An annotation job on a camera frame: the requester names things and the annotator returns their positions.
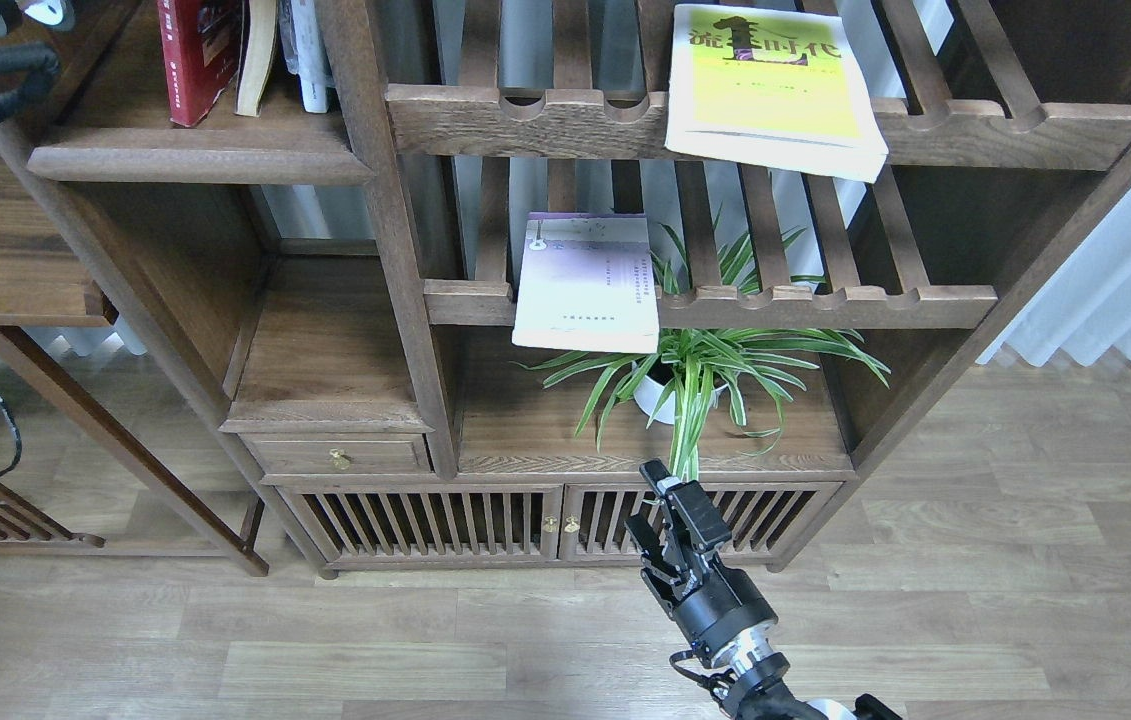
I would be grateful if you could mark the upright cream paged book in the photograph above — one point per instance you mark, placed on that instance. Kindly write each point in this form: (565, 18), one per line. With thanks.
(260, 38)

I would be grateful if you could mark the red cover book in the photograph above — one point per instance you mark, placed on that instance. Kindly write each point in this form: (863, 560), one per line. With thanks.
(201, 50)

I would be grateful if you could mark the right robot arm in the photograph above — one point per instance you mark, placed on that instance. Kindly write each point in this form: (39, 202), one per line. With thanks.
(761, 693)

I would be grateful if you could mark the yellow green cover book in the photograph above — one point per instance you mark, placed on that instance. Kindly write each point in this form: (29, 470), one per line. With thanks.
(775, 89)

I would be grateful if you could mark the upright white book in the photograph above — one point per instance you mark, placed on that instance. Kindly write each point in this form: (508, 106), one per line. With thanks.
(305, 53)

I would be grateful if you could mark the brass drawer knob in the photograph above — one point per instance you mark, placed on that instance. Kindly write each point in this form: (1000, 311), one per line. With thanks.
(339, 460)

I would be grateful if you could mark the green spider plant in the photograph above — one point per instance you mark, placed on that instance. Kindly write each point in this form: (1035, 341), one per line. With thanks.
(767, 357)

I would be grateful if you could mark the pale lavender cover book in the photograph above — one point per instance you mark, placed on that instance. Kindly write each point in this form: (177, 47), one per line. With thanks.
(586, 283)

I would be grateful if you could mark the dark wooden bookshelf unit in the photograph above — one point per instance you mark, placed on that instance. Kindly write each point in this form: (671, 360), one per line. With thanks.
(342, 281)

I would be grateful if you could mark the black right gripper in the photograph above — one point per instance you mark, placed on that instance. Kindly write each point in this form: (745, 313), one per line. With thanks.
(718, 609)

